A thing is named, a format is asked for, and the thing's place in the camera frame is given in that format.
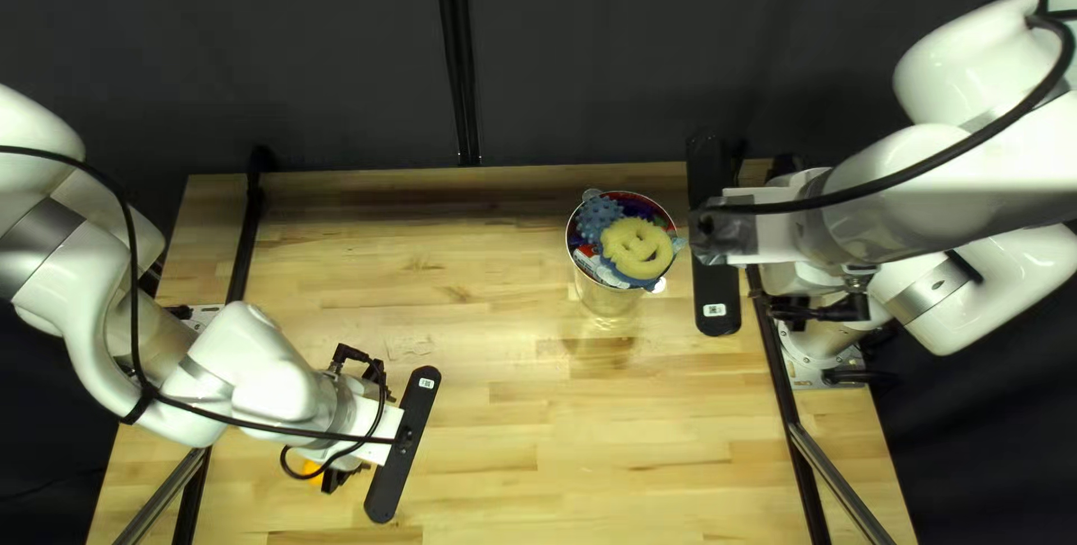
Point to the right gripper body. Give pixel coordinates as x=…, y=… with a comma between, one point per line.
x=732, y=234

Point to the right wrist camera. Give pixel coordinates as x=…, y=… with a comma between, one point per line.
x=715, y=301

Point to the yellow oblong toy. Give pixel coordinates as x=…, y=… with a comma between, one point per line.
x=313, y=472

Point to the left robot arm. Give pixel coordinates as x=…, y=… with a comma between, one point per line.
x=252, y=368

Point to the yellow smiling sponge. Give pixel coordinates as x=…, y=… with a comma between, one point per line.
x=638, y=249

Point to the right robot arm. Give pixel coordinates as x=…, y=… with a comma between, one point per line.
x=968, y=183

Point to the blue spiky ball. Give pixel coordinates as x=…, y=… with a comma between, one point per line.
x=599, y=221

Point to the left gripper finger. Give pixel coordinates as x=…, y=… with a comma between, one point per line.
x=347, y=478

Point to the black frame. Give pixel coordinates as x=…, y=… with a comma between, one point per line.
x=459, y=65

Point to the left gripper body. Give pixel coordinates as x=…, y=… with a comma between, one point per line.
x=374, y=427

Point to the clear trash bin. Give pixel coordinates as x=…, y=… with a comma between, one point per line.
x=610, y=301

